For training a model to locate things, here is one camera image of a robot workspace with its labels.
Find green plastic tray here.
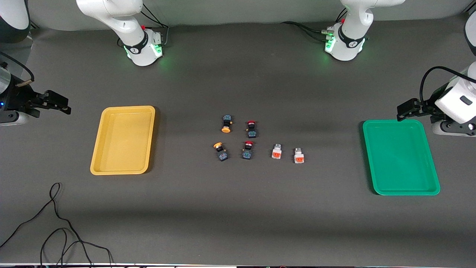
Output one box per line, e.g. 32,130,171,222
363,119,441,196

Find yellow plastic tray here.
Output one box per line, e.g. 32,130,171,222
90,106,156,175

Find dark grey table mat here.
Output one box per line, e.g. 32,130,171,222
0,17,476,267

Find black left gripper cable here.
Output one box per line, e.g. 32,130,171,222
419,66,476,108

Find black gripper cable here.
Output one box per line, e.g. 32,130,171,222
0,51,35,88
419,66,476,108

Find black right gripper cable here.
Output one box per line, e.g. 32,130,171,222
0,51,35,88

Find long thin black cable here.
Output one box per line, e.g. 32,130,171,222
0,182,114,267

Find black right arm base cables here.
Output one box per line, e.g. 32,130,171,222
139,2,170,47

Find black arm base cables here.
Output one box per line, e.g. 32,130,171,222
139,2,170,47
281,7,348,42

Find black left arm base cables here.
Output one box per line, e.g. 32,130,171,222
281,7,348,42

